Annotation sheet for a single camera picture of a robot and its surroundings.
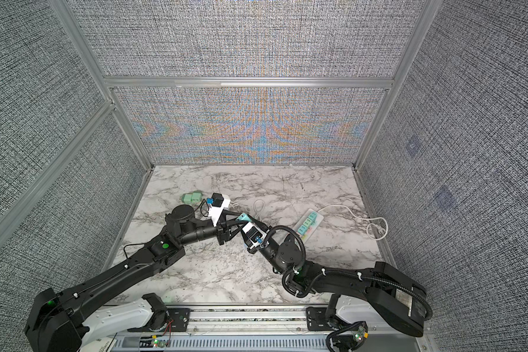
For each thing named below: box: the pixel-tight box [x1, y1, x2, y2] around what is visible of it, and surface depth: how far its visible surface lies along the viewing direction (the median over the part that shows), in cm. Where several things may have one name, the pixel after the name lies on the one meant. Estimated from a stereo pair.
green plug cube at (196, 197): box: [191, 192, 202, 204], surface depth 106 cm
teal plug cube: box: [236, 212, 252, 222], surface depth 69 cm
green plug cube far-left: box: [181, 193, 193, 204], surface depth 106 cm
